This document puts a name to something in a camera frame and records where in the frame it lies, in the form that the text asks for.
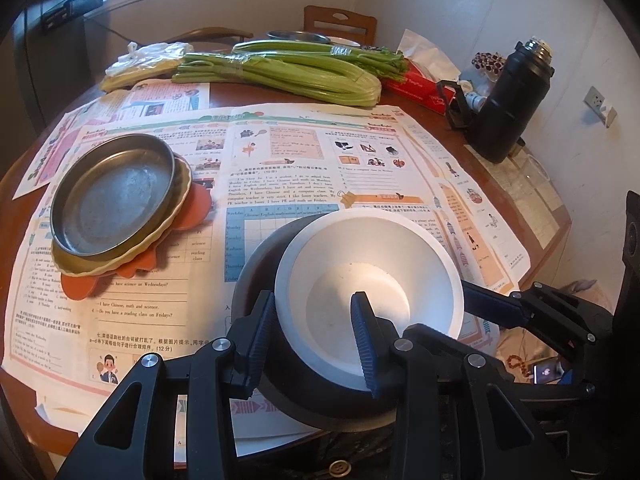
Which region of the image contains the clear glass cup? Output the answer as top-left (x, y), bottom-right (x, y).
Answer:
top-left (517, 150), bottom-right (551, 188)

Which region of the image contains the dark floral clothing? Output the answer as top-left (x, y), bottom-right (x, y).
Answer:
top-left (300, 425), bottom-right (401, 480)

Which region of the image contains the brown bead bracelet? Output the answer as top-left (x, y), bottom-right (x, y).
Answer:
top-left (504, 354), bottom-right (532, 377)

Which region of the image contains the orange plastic plate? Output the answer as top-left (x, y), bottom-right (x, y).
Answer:
top-left (61, 185), bottom-right (216, 302)

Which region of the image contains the round steel plate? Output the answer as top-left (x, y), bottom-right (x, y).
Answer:
top-left (50, 133), bottom-right (176, 258)

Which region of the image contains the slim celery bundle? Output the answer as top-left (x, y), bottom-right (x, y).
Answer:
top-left (232, 39), bottom-right (407, 83)

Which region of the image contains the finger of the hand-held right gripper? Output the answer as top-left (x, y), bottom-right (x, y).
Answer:
top-left (462, 281), bottom-right (616, 343)

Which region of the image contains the yellow leaf-shaped plate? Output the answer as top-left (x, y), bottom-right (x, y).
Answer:
top-left (51, 152), bottom-right (193, 278)

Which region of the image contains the white printed paper sheet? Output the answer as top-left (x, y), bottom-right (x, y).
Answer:
top-left (465, 142), bottom-right (571, 251)

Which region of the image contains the red tissue box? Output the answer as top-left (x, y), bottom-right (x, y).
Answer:
top-left (381, 29), bottom-right (463, 113)

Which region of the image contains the plastic bag of yellow vegetables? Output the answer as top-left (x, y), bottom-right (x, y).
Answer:
top-left (101, 42), bottom-right (193, 93)

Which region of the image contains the black electronic box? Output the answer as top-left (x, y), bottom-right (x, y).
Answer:
top-left (42, 1), bottom-right (101, 31)

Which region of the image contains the large steel bowl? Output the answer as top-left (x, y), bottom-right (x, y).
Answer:
top-left (231, 211), bottom-right (401, 433)

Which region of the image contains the small steel bowl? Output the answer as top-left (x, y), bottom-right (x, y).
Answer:
top-left (266, 30), bottom-right (331, 45)

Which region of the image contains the pink printed newspaper sheet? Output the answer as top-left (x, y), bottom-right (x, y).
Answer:
top-left (12, 80), bottom-right (211, 201)

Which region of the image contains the thick celery bundle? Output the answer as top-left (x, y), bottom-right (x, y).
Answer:
top-left (171, 52), bottom-right (383, 107)

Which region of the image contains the black thermos flask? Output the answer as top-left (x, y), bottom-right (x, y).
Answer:
top-left (435, 40), bottom-right (556, 164)

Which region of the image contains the wooden chair back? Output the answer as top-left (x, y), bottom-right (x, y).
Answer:
top-left (304, 6), bottom-right (377, 48)

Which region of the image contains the red and white paper bowl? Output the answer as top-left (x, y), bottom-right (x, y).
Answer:
top-left (274, 210), bottom-right (466, 392)

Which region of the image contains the smartphone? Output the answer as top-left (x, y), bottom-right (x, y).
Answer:
top-left (532, 357), bottom-right (565, 386)

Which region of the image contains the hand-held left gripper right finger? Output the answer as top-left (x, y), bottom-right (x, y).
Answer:
top-left (350, 291), bottom-right (571, 480)

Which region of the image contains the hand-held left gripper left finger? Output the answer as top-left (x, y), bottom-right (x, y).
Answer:
top-left (55, 290), bottom-right (277, 480)

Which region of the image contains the newspaper sheet with cartoon figures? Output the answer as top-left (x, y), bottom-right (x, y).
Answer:
top-left (395, 110), bottom-right (532, 297)

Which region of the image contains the large printed newspaper sheet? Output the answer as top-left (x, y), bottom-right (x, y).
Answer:
top-left (0, 104), bottom-right (501, 461)

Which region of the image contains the dark spotted ornament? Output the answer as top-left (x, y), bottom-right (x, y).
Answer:
top-left (472, 51), bottom-right (505, 81)

